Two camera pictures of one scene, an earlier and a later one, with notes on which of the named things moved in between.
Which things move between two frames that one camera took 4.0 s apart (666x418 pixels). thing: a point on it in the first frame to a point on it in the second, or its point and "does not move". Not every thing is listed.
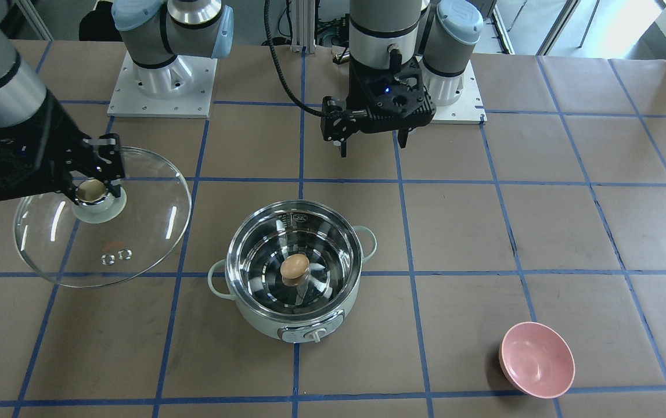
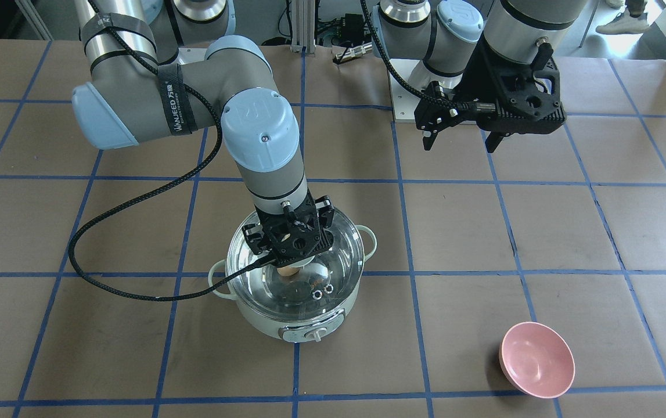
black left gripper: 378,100 to 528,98
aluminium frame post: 303,25 does not move
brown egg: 294,266 does not move
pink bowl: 536,359 does not move
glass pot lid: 97,238 to 319,289
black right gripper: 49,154 to 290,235
